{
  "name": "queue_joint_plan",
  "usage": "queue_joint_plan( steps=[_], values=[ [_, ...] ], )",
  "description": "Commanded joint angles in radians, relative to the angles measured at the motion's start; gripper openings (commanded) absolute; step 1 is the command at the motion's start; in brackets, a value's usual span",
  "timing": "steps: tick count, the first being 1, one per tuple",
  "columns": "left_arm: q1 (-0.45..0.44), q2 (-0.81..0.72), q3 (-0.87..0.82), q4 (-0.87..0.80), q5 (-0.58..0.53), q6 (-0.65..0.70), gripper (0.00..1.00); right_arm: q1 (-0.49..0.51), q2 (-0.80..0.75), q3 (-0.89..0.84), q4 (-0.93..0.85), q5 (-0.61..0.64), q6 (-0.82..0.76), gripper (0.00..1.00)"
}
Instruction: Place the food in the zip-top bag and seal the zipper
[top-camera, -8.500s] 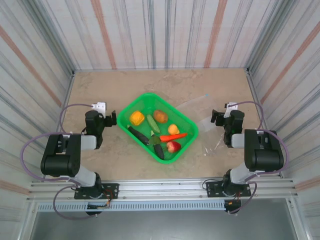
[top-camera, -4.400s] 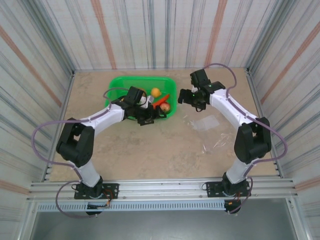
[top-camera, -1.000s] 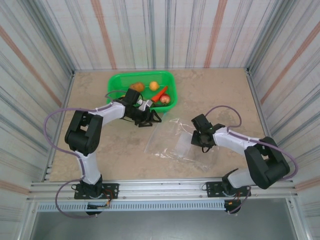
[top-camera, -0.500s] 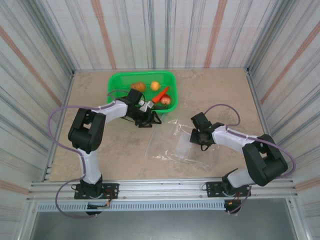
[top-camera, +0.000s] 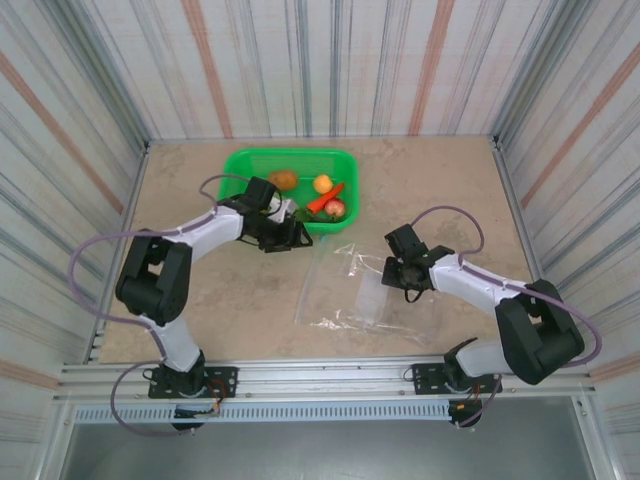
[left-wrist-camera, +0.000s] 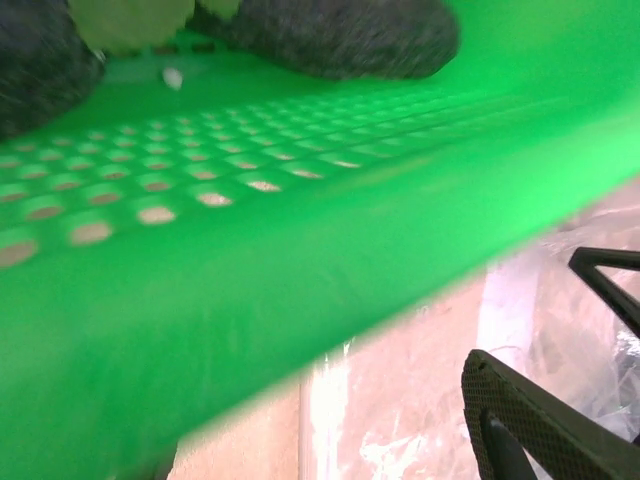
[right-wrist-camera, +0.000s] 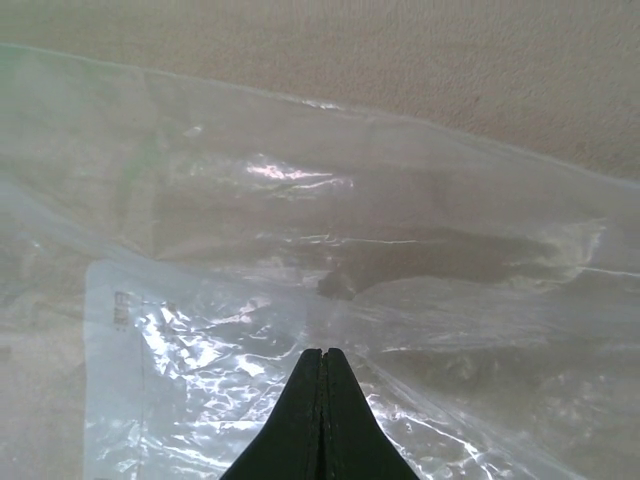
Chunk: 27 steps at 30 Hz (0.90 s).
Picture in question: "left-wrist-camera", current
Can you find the clear zip-top plastic bag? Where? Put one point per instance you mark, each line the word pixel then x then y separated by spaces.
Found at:
pixel 400 400

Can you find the dark speckled rounded object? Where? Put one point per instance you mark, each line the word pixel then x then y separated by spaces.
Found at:
pixel 35 60

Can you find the green perforated plastic basket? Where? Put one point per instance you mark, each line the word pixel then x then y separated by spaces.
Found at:
pixel 300 275

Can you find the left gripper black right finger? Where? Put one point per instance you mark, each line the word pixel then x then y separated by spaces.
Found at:
pixel 580 257

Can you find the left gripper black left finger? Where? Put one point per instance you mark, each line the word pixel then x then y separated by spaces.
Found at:
pixel 525 415

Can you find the pale rounded object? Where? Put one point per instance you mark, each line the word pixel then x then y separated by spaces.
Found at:
pixel 130 22

